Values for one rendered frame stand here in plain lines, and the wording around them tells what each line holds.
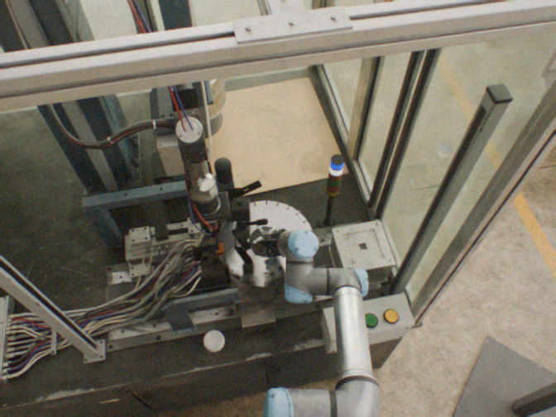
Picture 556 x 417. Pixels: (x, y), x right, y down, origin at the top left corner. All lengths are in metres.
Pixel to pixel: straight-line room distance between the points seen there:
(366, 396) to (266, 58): 0.73
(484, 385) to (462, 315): 0.36
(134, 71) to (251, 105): 1.74
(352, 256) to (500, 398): 1.22
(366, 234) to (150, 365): 0.87
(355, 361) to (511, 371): 1.64
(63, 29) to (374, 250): 1.20
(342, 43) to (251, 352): 1.29
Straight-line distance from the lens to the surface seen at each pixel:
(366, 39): 0.61
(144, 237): 1.79
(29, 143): 2.43
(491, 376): 2.65
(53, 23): 1.58
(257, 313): 1.69
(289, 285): 1.29
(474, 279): 2.83
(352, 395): 1.07
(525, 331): 2.82
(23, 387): 1.90
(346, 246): 1.72
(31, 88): 0.62
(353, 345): 1.15
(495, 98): 1.01
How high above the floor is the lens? 2.41
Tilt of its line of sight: 58 degrees down
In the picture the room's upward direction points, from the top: straight up
